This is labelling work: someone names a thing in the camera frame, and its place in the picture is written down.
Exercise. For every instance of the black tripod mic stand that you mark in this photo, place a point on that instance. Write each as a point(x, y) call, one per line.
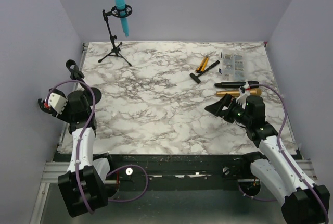
point(115, 48)

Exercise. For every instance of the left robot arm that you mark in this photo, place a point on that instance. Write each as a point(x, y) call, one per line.
point(83, 185)

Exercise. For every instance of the clear plastic screw box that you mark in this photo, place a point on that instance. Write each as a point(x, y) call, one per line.
point(233, 66)

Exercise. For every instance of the gold microphone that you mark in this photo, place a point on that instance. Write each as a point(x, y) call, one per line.
point(235, 93)

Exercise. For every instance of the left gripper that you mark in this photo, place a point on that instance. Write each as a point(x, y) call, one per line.
point(63, 115)

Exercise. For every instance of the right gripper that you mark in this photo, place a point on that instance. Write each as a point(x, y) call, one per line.
point(217, 107)

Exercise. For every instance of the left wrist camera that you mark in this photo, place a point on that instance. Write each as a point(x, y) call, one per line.
point(56, 102)

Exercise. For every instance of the blue microphone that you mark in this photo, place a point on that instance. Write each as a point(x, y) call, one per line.
point(121, 7)

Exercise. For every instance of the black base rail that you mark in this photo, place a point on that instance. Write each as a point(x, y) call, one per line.
point(180, 172)

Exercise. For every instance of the black round-base mic stand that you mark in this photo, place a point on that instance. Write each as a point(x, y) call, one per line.
point(77, 75)

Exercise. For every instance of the black round-base shockmount stand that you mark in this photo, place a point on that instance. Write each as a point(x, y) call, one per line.
point(41, 103)

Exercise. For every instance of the black microphone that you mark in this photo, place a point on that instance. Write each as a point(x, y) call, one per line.
point(237, 84)

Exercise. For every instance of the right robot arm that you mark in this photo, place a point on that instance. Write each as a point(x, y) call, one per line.
point(300, 198)

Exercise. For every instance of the yellow utility knife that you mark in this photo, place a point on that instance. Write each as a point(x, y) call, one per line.
point(203, 64)

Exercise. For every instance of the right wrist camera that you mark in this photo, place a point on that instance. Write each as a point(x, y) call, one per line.
point(244, 92)

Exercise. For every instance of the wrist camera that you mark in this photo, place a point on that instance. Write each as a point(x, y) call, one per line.
point(244, 92)
point(56, 102)

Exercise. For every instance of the black T-handle tool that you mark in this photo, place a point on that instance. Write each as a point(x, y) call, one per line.
point(196, 77)

